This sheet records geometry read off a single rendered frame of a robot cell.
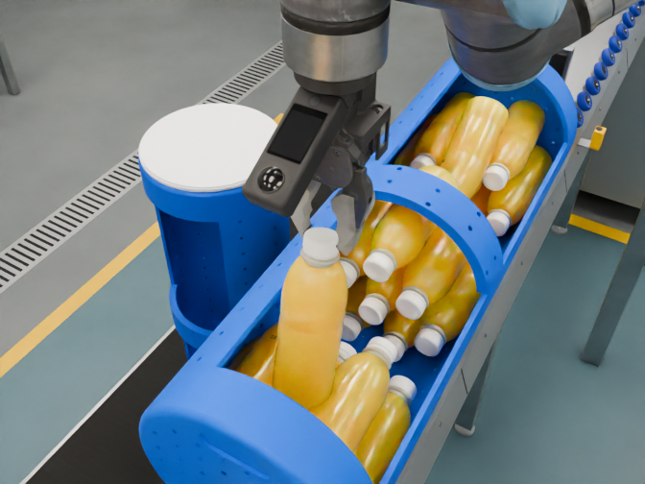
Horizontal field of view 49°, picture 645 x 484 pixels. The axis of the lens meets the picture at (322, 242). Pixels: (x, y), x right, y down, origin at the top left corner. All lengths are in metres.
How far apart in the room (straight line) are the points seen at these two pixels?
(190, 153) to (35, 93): 2.41
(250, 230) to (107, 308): 1.25
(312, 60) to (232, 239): 0.82
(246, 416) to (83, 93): 3.04
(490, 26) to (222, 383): 0.44
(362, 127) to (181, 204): 0.71
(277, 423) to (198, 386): 0.10
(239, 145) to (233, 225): 0.16
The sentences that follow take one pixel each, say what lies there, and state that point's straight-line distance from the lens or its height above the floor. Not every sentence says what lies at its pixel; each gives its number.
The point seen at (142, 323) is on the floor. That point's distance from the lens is 2.48.
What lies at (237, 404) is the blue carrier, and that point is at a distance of 0.74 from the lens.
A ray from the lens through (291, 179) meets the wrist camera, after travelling 0.61.
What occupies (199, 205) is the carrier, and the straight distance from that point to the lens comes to 1.32.
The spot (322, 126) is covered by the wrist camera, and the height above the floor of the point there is 1.50.
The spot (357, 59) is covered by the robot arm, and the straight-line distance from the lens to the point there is 0.59.
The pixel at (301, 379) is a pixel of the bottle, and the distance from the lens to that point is 0.81.
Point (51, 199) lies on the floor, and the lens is 3.05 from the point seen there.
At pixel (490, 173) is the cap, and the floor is 1.13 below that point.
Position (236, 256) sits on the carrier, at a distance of 1.41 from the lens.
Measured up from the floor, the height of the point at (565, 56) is 1.08.
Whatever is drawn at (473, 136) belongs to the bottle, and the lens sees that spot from 1.18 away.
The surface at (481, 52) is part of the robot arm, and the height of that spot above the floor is 1.56.
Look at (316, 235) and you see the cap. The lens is 0.74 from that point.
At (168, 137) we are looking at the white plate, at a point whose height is 1.04.
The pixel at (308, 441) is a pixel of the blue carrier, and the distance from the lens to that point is 0.74.
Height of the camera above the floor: 1.85
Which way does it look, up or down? 44 degrees down
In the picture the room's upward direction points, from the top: straight up
